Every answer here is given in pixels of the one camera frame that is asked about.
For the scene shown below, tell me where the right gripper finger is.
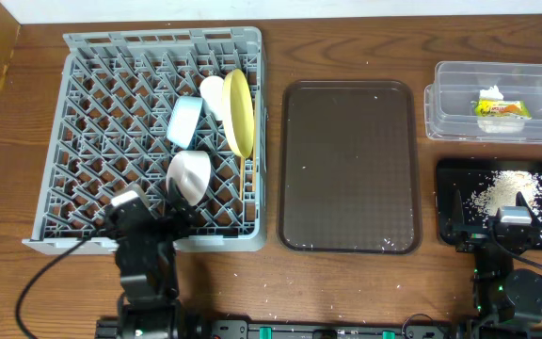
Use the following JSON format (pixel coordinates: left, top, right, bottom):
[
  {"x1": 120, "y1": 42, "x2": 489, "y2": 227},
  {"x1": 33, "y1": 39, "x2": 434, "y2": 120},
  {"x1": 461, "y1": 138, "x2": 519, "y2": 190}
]
[
  {"x1": 445, "y1": 189, "x2": 463, "y2": 237},
  {"x1": 516, "y1": 191, "x2": 534, "y2": 217}
]

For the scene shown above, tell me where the pink bowl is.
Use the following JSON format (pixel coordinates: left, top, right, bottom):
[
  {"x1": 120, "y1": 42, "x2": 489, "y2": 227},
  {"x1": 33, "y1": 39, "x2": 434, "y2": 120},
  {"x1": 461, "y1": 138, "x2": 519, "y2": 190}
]
[{"x1": 166, "y1": 151, "x2": 212, "y2": 206}]

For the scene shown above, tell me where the white napkin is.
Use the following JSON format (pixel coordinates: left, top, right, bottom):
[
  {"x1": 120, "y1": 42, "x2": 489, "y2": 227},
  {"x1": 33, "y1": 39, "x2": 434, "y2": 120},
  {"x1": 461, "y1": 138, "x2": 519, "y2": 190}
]
[{"x1": 475, "y1": 85, "x2": 529, "y2": 134}]

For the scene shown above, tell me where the light blue bowl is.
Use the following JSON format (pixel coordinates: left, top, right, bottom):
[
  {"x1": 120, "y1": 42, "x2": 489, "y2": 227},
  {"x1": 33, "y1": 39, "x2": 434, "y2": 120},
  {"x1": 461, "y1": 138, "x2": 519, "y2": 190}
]
[{"x1": 166, "y1": 96, "x2": 203, "y2": 149}]

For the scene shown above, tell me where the green yellow snack wrapper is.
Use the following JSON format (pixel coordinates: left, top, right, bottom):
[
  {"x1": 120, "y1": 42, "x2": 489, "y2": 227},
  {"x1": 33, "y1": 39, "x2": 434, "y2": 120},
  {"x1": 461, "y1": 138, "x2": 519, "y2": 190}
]
[{"x1": 474, "y1": 99, "x2": 531, "y2": 119}]

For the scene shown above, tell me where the yellow plate with crumbs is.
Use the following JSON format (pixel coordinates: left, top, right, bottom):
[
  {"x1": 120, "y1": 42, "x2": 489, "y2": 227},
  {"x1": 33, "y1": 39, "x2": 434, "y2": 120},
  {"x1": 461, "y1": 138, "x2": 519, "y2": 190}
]
[{"x1": 221, "y1": 69, "x2": 254, "y2": 158}]

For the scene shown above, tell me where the white plastic cup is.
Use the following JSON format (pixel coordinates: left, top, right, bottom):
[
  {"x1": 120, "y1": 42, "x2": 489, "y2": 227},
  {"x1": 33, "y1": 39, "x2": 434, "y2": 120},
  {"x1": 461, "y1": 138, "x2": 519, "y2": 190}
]
[{"x1": 199, "y1": 75, "x2": 224, "y2": 121}]

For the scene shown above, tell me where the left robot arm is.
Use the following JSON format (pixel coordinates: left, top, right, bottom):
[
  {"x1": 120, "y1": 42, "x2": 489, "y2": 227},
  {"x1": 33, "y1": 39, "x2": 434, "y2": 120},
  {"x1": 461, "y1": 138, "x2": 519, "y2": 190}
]
[{"x1": 104, "y1": 180, "x2": 209, "y2": 338}]

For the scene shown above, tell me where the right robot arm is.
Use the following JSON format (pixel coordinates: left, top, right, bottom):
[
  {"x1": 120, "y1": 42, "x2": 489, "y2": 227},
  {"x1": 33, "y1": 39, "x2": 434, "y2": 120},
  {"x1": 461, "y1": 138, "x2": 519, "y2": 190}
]
[{"x1": 445, "y1": 191, "x2": 542, "y2": 338}]

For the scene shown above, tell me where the pile of rice scraps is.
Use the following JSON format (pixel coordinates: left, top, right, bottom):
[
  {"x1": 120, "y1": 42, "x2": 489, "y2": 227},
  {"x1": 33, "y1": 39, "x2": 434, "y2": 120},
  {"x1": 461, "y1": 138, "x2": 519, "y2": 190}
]
[{"x1": 468, "y1": 169, "x2": 542, "y2": 249}]

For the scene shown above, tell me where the black plastic tray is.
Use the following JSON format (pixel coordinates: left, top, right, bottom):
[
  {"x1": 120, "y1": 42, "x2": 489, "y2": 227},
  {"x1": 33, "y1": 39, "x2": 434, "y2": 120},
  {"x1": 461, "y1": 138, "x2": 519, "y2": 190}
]
[{"x1": 436, "y1": 158, "x2": 542, "y2": 245}]

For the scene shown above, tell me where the clear plastic bin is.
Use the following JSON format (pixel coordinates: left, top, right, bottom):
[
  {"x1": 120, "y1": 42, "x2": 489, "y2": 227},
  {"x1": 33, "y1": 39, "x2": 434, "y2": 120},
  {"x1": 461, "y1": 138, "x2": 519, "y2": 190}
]
[{"x1": 424, "y1": 61, "x2": 542, "y2": 144}]

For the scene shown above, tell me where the dark brown serving tray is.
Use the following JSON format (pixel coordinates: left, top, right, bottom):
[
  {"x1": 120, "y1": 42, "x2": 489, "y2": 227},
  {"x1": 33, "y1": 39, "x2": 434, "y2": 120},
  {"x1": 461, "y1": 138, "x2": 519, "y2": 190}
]
[{"x1": 278, "y1": 79, "x2": 422, "y2": 255}]

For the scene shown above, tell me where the grey plastic dish rack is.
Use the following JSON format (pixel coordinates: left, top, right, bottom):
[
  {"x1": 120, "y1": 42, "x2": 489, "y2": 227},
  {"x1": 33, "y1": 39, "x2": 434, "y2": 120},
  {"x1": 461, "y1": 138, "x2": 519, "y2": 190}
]
[{"x1": 25, "y1": 26, "x2": 267, "y2": 255}]

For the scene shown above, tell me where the left black cable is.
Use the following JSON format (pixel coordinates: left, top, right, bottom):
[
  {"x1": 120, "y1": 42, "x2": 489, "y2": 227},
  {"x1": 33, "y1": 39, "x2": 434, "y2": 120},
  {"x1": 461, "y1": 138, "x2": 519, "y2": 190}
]
[{"x1": 14, "y1": 237, "x2": 88, "y2": 339}]

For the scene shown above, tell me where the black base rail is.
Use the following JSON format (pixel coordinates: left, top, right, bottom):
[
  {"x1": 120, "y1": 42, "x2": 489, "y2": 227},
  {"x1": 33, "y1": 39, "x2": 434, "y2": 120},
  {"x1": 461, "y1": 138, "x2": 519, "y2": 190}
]
[{"x1": 95, "y1": 319, "x2": 542, "y2": 339}]

